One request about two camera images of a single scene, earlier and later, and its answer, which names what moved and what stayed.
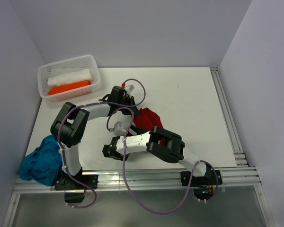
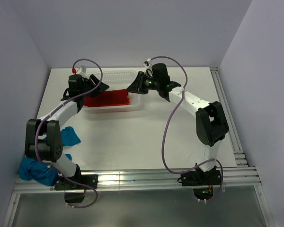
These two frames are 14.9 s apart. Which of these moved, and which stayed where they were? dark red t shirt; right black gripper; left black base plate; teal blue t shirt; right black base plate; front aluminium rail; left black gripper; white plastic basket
Moved: right black gripper; left black gripper; dark red t shirt; white plastic basket
Stayed: right black base plate; front aluminium rail; teal blue t shirt; left black base plate
